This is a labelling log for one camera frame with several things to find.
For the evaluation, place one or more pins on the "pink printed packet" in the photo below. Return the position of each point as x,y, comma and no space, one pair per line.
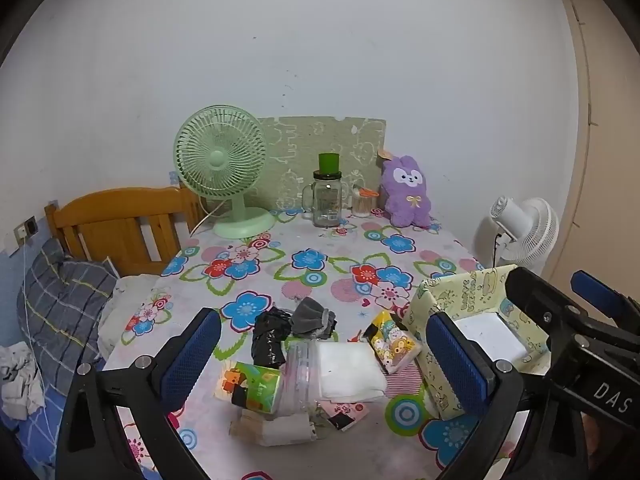
345,412

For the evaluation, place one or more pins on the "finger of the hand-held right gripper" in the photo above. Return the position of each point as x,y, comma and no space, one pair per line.
600,294
530,297

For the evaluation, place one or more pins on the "white paper roll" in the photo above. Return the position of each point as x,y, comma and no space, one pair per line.
280,430

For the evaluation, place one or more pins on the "yellow cartoon storage box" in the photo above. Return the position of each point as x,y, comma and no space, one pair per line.
480,285

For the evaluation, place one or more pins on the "wall socket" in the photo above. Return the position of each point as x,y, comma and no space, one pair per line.
30,227

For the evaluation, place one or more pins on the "yellow cartoon tissue packet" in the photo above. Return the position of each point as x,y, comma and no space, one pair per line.
392,342

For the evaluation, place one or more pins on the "beige door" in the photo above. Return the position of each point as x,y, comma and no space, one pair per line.
610,160

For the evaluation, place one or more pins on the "grey plaid pillow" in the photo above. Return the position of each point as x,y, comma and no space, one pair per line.
60,305

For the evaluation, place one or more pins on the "green desk fan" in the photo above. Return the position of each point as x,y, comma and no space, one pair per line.
220,157

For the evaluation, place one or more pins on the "grey sock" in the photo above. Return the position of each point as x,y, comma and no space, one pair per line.
310,315

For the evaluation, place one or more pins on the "glass jar with green lid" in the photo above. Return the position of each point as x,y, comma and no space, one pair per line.
327,200

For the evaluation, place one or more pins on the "cotton swab container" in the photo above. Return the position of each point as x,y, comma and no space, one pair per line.
362,205

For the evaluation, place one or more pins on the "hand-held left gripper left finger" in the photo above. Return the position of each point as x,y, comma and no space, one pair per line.
192,355

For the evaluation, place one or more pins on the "green patterned board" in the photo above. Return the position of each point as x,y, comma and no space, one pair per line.
310,140

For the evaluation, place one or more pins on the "wooden headboard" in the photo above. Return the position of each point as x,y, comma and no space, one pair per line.
110,220

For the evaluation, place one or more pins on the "white standing fan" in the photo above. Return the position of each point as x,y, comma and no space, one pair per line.
530,230

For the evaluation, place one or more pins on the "white tissue pack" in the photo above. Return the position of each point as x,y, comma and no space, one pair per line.
350,370

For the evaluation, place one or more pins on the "clear plastic bag pack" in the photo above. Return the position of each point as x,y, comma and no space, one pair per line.
300,375

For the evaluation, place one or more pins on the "floral tablecloth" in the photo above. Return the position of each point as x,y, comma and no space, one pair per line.
320,260

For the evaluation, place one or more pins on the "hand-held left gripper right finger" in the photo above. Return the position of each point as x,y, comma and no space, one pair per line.
457,365

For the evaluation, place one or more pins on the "purple plush bunny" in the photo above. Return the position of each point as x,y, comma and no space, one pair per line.
407,200

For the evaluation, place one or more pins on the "grey crumpled cloth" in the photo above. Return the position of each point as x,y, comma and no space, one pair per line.
20,380

